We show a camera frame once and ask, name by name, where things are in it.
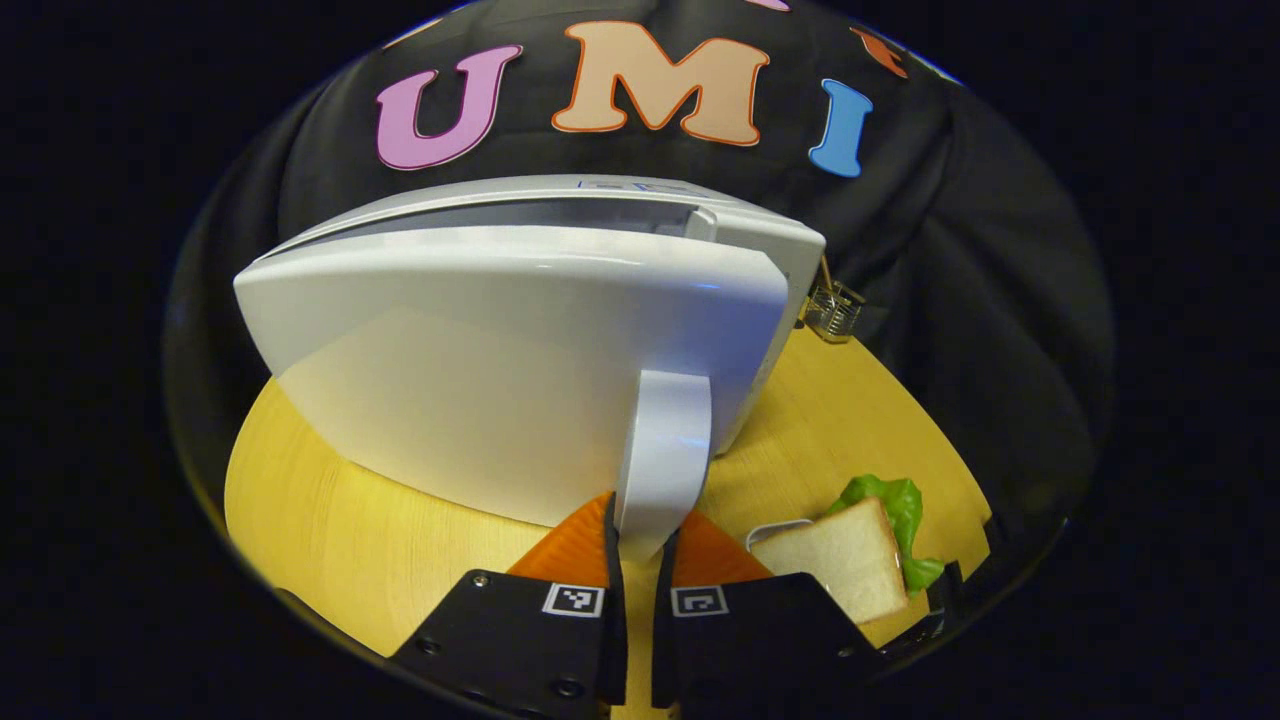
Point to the white rectangular plate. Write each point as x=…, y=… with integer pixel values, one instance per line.
x=775, y=527

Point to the white microwave oven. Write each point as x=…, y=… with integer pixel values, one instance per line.
x=480, y=380

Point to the black backdrop cloth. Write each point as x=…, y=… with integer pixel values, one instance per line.
x=1000, y=300

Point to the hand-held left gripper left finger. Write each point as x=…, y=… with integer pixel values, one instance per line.
x=614, y=640

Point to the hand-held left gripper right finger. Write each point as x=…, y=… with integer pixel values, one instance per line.
x=665, y=640

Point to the bread and lettuce sandwich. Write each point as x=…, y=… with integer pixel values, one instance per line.
x=845, y=560

